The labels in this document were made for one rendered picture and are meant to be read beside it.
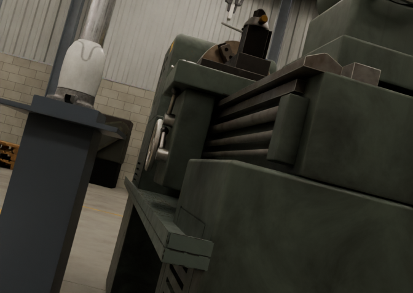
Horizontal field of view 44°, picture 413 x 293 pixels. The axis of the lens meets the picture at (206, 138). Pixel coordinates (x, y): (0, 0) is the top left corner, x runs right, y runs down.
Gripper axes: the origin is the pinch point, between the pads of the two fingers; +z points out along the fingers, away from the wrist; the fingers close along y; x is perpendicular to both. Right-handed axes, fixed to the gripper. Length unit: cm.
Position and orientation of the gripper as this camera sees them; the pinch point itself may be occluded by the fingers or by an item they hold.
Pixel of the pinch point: (230, 11)
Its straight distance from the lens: 232.9
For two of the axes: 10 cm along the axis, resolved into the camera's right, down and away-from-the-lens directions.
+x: -1.8, 0.4, 9.8
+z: -2.6, 9.6, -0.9
